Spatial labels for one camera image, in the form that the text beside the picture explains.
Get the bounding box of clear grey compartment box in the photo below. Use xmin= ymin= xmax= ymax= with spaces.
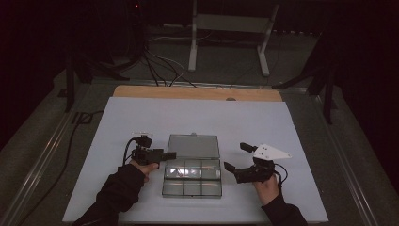
xmin=161 ymin=133 xmax=224 ymax=200

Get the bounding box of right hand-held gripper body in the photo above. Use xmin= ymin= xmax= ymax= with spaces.
xmin=234 ymin=143 xmax=293 ymax=185

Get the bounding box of long black floor cable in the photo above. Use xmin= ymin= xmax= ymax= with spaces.
xmin=17 ymin=109 xmax=104 ymax=226

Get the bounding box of person's left hand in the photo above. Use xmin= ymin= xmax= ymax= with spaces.
xmin=130 ymin=159 xmax=160 ymax=183

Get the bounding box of aluminium floor rail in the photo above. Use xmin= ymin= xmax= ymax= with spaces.
xmin=90 ymin=78 xmax=310 ymax=92
xmin=0 ymin=83 xmax=95 ymax=226
xmin=309 ymin=92 xmax=382 ymax=226

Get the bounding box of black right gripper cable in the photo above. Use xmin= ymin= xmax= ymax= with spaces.
xmin=272 ymin=163 xmax=289 ymax=189

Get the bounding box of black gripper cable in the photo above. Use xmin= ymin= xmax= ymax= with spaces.
xmin=122 ymin=137 xmax=139 ymax=166
xmin=272 ymin=163 xmax=289 ymax=189

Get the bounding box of white floor cable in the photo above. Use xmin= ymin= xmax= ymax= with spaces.
xmin=145 ymin=49 xmax=186 ymax=87

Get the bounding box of white table mat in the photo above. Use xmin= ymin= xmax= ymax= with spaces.
xmin=61 ymin=96 xmax=329 ymax=224

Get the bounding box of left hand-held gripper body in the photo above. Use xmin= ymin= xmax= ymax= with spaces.
xmin=130 ymin=132 xmax=167 ymax=167

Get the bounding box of grey metal stand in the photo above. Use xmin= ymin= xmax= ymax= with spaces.
xmin=187 ymin=0 xmax=280 ymax=78

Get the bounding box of bundle of black floor cables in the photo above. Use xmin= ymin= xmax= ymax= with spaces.
xmin=142 ymin=46 xmax=198 ymax=89

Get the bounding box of person's right hand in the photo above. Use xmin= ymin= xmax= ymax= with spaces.
xmin=253 ymin=173 xmax=281 ymax=206

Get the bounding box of black tripod stand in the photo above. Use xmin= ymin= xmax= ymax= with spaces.
xmin=62 ymin=46 xmax=131 ymax=114
xmin=272 ymin=27 xmax=340 ymax=125

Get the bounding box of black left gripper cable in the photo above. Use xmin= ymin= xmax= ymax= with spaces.
xmin=122 ymin=137 xmax=139 ymax=166

